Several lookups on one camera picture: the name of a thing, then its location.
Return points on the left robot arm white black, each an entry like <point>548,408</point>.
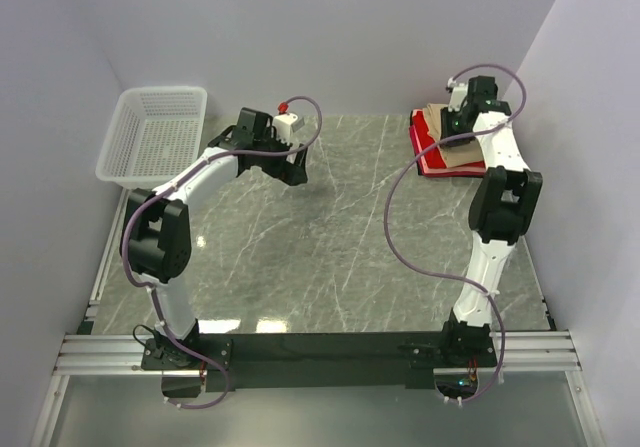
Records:
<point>156,243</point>

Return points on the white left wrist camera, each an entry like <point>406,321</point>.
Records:
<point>286,124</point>

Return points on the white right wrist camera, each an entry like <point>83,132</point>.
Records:
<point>458,93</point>

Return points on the white plastic basket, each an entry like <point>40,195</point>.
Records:
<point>154,134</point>

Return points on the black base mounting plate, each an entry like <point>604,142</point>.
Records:
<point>297,360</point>

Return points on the aluminium frame rail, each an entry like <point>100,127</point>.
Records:
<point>112,355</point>

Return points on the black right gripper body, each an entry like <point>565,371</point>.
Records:
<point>451,123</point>

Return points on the folded red t-shirt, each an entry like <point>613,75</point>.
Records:
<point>441,162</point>

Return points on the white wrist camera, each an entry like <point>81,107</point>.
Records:
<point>458,93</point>
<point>286,124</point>

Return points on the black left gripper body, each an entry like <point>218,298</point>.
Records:
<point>273,165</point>

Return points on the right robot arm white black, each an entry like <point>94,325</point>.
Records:
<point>500,212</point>

